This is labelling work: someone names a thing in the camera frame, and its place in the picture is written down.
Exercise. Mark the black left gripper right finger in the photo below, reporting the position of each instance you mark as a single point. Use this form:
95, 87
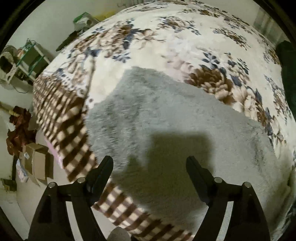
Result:
247, 221

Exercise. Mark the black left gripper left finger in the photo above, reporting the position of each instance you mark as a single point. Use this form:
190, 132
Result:
51, 221

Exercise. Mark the grey fluffy pants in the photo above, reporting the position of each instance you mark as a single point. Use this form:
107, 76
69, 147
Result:
150, 124

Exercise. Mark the brown cardboard box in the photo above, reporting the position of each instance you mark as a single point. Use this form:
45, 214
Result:
38, 162

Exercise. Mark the dark red cloth heap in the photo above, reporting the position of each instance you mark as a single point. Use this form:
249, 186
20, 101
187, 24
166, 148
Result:
21, 135

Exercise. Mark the green metal rack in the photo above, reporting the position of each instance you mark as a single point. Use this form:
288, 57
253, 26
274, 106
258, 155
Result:
33, 59

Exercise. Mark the floral cream bed blanket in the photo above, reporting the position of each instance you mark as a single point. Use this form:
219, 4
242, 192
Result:
192, 43

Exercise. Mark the dark green garment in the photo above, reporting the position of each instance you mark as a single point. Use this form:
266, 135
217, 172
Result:
286, 54

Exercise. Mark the green white box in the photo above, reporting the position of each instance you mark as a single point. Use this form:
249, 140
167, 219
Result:
84, 21

